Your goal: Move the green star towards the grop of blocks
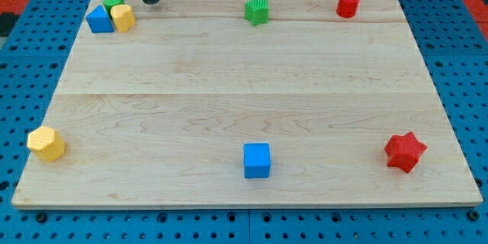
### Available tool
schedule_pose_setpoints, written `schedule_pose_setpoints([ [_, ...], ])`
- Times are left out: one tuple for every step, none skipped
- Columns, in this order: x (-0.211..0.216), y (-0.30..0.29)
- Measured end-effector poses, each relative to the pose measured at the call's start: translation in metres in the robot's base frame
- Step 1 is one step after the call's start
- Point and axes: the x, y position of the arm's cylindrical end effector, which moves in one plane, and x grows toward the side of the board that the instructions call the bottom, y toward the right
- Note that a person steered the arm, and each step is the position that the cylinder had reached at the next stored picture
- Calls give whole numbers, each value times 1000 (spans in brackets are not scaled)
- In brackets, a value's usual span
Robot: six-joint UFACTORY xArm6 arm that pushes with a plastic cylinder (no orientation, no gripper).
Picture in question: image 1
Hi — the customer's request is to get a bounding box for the green star block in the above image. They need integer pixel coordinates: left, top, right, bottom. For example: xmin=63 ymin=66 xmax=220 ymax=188
xmin=244 ymin=0 xmax=269 ymax=26

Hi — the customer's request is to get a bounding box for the red star block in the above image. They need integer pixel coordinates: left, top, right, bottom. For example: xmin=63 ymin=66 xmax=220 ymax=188
xmin=384 ymin=132 xmax=428 ymax=173

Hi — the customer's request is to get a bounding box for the yellow heart block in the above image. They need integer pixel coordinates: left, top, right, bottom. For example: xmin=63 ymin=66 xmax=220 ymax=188
xmin=111 ymin=5 xmax=136 ymax=32

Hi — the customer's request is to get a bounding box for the green cylinder block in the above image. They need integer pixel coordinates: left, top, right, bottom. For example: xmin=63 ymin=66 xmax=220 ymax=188
xmin=102 ymin=0 xmax=124 ymax=16

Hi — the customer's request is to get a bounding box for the blue triangular block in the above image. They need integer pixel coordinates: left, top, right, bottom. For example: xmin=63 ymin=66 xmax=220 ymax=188
xmin=85 ymin=5 xmax=114 ymax=33

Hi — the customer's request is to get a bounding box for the light wooden board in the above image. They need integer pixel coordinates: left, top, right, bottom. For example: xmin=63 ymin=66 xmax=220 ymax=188
xmin=11 ymin=0 xmax=483 ymax=210

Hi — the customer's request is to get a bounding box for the yellow hexagon block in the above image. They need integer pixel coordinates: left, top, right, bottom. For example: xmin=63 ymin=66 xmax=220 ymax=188
xmin=27 ymin=126 xmax=66 ymax=162

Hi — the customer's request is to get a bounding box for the red cylinder block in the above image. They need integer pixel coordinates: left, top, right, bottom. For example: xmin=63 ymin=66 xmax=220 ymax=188
xmin=336 ymin=0 xmax=360 ymax=18

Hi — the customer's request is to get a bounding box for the blue cube block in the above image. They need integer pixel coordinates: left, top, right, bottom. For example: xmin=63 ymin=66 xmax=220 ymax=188
xmin=243 ymin=143 xmax=271 ymax=178

